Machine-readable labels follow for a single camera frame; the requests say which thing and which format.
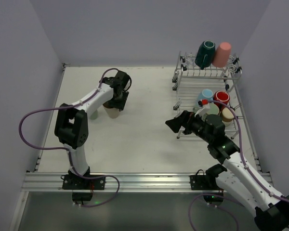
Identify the green cup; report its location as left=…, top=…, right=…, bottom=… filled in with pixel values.
left=90, top=110, right=98, bottom=120

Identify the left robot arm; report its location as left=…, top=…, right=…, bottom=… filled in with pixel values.
left=54, top=68, right=132, bottom=179

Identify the metal dish rack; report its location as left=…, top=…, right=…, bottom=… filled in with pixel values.
left=172, top=53, right=250, bottom=139

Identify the red mug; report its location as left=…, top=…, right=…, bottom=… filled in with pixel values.
left=213, top=90, right=230, bottom=109

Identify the cream small cup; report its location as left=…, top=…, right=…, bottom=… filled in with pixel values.
left=220, top=107, right=234, bottom=127

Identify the aluminium mounting rail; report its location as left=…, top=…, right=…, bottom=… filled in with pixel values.
left=21, top=172, right=275, bottom=193

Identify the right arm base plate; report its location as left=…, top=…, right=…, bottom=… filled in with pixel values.
left=189, top=169, right=221, bottom=191

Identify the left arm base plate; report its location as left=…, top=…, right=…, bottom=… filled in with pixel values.
left=60, top=173, right=105, bottom=191

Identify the light green mug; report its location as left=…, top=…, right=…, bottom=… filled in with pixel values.
left=193, top=103, right=220, bottom=119

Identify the light blue mug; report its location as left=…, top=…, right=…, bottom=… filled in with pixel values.
left=195, top=89, right=214, bottom=108

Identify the beige tall cup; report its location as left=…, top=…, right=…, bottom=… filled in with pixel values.
left=103, top=103, right=120, bottom=119

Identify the pink cup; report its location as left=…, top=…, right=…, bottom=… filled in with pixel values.
left=212, top=42, right=232, bottom=68

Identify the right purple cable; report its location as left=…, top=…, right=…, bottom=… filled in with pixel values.
left=188, top=99, right=289, bottom=231

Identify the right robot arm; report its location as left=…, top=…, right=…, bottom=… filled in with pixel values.
left=165, top=111, right=289, bottom=231

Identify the dark green mug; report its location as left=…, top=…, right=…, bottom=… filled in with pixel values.
left=195, top=40, right=215, bottom=70

